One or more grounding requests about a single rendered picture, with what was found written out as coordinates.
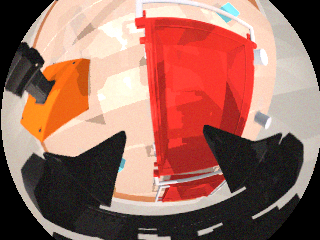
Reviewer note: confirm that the white cylinder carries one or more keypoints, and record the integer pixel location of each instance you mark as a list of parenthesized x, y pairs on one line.
[(260, 57), (262, 119)]

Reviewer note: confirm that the light blue block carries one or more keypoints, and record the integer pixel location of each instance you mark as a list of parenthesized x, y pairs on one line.
[(122, 164), (228, 8)]

